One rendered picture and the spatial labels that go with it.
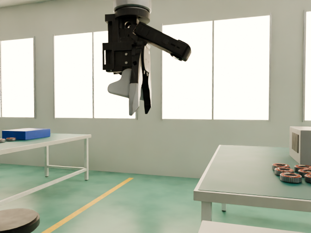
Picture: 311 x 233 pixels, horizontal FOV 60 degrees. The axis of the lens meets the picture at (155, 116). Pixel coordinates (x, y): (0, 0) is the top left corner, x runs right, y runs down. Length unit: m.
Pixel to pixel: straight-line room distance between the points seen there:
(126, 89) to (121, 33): 0.13
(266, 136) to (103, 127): 2.82
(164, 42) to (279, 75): 4.10
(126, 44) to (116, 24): 0.05
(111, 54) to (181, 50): 0.13
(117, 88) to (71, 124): 5.00
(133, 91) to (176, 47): 0.12
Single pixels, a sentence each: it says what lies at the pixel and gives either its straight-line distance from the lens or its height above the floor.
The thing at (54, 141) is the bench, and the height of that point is 0.74.
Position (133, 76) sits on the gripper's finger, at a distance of 0.48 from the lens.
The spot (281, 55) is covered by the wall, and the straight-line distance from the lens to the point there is 4.62.
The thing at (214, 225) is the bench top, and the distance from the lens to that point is 1.06.
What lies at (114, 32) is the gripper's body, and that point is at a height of 1.31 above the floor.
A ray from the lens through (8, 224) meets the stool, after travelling 1.70.
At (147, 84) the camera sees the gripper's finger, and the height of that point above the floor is 1.22.
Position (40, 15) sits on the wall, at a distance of 6.20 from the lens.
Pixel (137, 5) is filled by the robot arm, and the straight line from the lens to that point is 0.54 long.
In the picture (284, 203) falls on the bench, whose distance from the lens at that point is 1.44.
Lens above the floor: 1.16
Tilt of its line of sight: 2 degrees down
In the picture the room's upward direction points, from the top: straight up
